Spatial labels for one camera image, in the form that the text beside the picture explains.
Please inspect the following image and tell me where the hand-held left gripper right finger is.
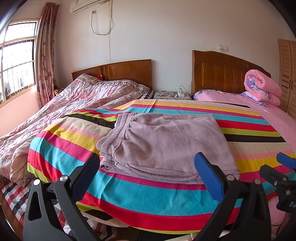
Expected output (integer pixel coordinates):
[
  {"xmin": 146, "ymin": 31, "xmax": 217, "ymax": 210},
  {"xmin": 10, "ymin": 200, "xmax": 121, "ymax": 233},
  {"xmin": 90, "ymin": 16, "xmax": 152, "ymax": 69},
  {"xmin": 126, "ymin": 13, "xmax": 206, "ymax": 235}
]
[{"xmin": 194, "ymin": 152, "xmax": 271, "ymax": 241}]

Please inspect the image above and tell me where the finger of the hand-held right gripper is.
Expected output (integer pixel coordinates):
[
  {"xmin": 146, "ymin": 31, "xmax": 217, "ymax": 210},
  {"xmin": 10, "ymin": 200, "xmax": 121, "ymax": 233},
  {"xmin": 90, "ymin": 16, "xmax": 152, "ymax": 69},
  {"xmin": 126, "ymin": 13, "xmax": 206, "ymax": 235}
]
[
  {"xmin": 276, "ymin": 152, "xmax": 296, "ymax": 170},
  {"xmin": 259, "ymin": 164, "xmax": 293, "ymax": 193}
]

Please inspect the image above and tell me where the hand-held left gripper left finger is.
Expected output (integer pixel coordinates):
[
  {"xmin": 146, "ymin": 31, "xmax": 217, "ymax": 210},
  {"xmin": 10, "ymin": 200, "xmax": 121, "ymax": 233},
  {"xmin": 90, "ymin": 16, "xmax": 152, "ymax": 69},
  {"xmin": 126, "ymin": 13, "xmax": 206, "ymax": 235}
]
[{"xmin": 23, "ymin": 153, "xmax": 102, "ymax": 241}]

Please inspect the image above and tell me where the mauve sweatshirt garment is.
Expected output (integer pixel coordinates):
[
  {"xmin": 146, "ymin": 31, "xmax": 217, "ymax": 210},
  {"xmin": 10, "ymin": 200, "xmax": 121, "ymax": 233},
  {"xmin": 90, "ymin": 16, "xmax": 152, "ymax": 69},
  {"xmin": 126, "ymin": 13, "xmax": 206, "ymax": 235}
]
[{"xmin": 96, "ymin": 112, "xmax": 240, "ymax": 184}]

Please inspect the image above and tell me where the pink bed sheet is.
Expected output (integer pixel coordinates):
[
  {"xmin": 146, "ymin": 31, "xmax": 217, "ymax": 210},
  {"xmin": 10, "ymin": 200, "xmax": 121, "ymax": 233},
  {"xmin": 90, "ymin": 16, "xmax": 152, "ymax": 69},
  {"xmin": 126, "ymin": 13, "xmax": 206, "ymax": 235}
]
[{"xmin": 193, "ymin": 90, "xmax": 296, "ymax": 232}]

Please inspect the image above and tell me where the colourful striped blanket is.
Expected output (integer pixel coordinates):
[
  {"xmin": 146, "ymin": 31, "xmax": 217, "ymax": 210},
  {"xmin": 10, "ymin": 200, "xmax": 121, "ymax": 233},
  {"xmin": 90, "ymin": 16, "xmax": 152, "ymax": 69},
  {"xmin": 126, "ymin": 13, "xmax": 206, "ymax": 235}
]
[{"xmin": 27, "ymin": 99, "xmax": 296, "ymax": 234}]

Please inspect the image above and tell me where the pink floral quilt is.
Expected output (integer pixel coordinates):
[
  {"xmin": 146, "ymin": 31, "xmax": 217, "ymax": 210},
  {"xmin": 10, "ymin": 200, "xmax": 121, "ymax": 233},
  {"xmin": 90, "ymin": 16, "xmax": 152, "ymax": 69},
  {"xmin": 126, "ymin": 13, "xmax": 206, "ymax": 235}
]
[{"xmin": 0, "ymin": 74, "xmax": 151, "ymax": 186}]

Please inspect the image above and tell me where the purple floral pillow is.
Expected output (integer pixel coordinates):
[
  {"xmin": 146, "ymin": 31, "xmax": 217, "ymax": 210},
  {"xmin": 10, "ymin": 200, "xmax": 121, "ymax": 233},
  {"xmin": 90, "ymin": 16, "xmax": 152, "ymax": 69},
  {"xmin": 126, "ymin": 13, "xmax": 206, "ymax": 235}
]
[{"xmin": 193, "ymin": 90, "xmax": 245, "ymax": 101}]

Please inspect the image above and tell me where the plaid bed sheet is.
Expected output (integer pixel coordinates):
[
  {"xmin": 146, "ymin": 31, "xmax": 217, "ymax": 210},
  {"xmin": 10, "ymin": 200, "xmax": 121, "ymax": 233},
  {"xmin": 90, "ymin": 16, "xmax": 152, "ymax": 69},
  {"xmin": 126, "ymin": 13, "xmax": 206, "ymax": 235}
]
[{"xmin": 0, "ymin": 90, "xmax": 154, "ymax": 241}]

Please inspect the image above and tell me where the rolled pink quilt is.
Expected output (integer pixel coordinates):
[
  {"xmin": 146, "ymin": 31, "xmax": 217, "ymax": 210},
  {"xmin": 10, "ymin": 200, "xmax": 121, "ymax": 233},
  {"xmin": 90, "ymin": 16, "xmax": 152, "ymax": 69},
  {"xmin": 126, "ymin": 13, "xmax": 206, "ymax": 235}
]
[{"xmin": 244, "ymin": 69, "xmax": 282, "ymax": 106}]

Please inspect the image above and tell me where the light wooden wardrobe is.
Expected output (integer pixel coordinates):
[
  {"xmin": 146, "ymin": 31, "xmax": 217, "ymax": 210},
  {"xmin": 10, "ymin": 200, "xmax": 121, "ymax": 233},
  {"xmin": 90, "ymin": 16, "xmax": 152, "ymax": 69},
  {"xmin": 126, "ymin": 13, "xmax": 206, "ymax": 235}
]
[{"xmin": 278, "ymin": 39, "xmax": 296, "ymax": 114}]

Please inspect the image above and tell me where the floral covered nightstand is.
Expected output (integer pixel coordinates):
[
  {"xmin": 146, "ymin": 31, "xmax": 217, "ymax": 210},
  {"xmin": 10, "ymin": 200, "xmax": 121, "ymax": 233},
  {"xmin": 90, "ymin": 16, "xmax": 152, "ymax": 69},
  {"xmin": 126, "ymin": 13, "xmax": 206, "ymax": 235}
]
[{"xmin": 153, "ymin": 90, "xmax": 192, "ymax": 100}]

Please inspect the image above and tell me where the padded wooden headboard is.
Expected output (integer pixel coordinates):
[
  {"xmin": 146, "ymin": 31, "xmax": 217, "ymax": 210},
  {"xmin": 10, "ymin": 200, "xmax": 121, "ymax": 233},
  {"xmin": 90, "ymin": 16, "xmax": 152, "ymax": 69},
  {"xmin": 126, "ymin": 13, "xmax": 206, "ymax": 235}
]
[{"xmin": 192, "ymin": 50, "xmax": 271, "ymax": 99}]

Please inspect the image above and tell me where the plain wooden headboard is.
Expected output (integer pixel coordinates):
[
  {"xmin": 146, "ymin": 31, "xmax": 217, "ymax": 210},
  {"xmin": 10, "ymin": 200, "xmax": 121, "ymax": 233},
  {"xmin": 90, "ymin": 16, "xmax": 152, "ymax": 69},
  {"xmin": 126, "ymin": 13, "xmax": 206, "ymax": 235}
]
[{"xmin": 71, "ymin": 59, "xmax": 152, "ymax": 90}]

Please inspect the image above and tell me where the pink floral curtain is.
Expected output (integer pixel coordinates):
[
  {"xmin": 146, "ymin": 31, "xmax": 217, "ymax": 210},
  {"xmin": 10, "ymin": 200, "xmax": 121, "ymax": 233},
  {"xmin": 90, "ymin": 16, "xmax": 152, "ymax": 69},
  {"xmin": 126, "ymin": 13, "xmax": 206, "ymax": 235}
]
[{"xmin": 36, "ymin": 2, "xmax": 60, "ymax": 107}]

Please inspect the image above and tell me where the barred window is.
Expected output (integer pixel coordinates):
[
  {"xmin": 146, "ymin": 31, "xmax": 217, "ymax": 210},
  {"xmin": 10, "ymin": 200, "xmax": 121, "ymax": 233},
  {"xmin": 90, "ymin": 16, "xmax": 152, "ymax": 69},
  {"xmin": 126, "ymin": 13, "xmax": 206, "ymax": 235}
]
[{"xmin": 0, "ymin": 20, "xmax": 40, "ymax": 105}]

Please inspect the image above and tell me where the white air conditioner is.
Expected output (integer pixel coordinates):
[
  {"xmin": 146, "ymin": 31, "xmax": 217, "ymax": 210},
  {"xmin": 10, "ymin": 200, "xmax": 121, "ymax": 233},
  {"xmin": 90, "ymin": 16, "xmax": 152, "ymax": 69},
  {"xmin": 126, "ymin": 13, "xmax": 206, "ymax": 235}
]
[{"xmin": 70, "ymin": 0, "xmax": 105, "ymax": 13}]

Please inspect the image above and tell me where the air conditioner power cable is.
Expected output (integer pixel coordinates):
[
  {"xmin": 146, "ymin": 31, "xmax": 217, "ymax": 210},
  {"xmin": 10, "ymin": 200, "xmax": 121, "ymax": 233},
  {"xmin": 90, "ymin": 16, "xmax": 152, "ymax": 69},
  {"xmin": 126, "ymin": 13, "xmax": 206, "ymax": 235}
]
[{"xmin": 91, "ymin": 0, "xmax": 114, "ymax": 61}]

